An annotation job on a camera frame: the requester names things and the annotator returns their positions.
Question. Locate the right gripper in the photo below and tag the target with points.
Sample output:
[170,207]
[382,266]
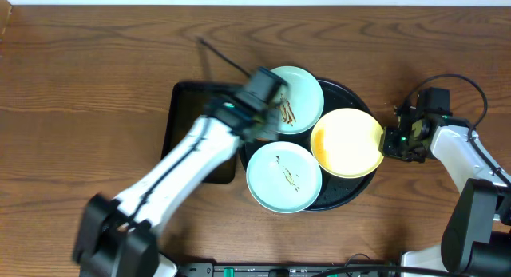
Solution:
[387,148]

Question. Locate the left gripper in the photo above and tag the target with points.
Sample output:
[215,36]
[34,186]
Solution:
[270,120]

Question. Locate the black round tray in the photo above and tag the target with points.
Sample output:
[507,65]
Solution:
[335,191]

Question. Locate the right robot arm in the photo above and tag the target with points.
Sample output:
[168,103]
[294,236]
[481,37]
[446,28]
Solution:
[428,130]

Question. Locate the black rectangular water tray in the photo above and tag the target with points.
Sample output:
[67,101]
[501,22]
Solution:
[187,103]

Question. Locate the yellow plate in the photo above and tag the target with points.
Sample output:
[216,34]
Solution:
[345,142]

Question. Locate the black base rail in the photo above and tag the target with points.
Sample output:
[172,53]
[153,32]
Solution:
[251,270]

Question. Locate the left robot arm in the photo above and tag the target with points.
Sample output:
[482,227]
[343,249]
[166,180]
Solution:
[119,237]

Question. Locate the mint green plate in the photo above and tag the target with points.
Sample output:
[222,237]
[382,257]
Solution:
[301,102]
[284,177]

